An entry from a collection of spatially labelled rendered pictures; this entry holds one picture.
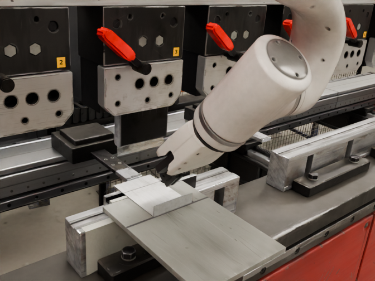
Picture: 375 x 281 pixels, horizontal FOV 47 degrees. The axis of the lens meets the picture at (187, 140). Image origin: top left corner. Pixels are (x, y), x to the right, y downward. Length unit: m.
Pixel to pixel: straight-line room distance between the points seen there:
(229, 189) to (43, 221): 1.76
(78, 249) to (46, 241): 1.64
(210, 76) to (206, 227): 0.27
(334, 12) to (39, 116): 0.40
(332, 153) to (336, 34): 0.75
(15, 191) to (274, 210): 0.58
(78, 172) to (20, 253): 1.38
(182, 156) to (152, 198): 0.19
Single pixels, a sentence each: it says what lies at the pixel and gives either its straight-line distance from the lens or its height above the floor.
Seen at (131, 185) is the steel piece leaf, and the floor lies 1.00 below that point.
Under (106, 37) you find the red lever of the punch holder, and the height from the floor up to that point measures 1.30.
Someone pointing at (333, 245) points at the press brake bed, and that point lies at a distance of 1.23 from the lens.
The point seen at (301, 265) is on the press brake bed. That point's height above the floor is 0.74.
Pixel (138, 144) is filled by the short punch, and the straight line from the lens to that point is 0.78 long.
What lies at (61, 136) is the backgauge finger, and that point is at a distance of 1.01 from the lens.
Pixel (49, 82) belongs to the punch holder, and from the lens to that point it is 0.62.
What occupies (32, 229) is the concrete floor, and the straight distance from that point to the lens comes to 2.54.
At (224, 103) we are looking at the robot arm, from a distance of 0.55.
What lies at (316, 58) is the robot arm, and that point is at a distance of 0.59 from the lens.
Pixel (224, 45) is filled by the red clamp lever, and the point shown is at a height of 1.28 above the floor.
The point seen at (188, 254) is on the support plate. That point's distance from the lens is 0.67.
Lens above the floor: 1.41
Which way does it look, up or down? 23 degrees down
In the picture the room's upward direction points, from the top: 4 degrees clockwise
